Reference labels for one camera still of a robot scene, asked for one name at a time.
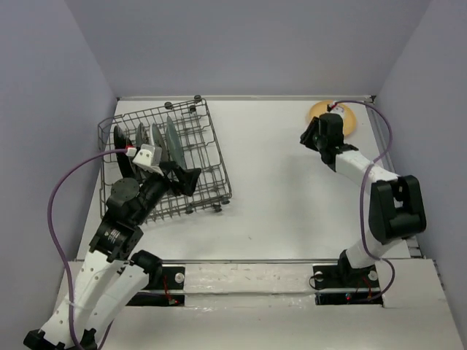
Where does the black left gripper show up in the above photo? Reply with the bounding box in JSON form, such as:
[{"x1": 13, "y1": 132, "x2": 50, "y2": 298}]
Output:
[{"x1": 134, "y1": 160, "x2": 201, "y2": 224}]

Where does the teal blue plate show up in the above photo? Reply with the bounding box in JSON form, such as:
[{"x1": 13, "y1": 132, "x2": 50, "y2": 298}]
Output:
[{"x1": 166, "y1": 117, "x2": 186, "y2": 168}]

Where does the yellow plate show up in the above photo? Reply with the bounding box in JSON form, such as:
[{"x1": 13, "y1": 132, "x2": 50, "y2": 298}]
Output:
[{"x1": 306, "y1": 100, "x2": 357, "y2": 138}]

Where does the white watermelon pattern plate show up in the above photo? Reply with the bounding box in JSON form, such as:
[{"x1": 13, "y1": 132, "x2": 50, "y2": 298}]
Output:
[{"x1": 150, "y1": 122, "x2": 169, "y2": 162}]

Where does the blue floral plate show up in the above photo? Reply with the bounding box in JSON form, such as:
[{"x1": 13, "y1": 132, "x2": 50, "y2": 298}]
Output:
[{"x1": 136, "y1": 122, "x2": 150, "y2": 149}]

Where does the black rimmed striped plate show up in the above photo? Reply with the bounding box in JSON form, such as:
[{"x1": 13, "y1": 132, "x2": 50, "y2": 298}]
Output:
[{"x1": 113, "y1": 125, "x2": 136, "y2": 179}]

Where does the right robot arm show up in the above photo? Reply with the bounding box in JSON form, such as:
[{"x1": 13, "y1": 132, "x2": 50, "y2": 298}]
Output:
[{"x1": 300, "y1": 113, "x2": 427, "y2": 286}]

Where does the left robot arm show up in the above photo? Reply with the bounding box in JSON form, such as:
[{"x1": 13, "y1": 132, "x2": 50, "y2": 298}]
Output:
[{"x1": 23, "y1": 162, "x2": 201, "y2": 349}]

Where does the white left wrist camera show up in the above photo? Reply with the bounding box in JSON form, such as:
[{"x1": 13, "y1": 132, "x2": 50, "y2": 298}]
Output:
[{"x1": 126, "y1": 144, "x2": 163, "y2": 176}]

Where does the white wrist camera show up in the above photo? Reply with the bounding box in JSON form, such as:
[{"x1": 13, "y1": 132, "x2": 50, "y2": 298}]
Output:
[
  {"x1": 126, "y1": 144, "x2": 163, "y2": 176},
  {"x1": 327, "y1": 102, "x2": 346, "y2": 119}
]

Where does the grey wire dish rack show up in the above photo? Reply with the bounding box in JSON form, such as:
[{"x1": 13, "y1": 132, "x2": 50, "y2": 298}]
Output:
[{"x1": 97, "y1": 95, "x2": 232, "y2": 222}]

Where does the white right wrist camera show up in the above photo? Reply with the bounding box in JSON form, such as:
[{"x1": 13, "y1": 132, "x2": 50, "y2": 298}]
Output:
[{"x1": 327, "y1": 102, "x2": 346, "y2": 119}]

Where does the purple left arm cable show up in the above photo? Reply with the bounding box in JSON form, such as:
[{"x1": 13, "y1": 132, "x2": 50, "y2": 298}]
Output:
[{"x1": 47, "y1": 145, "x2": 136, "y2": 350}]

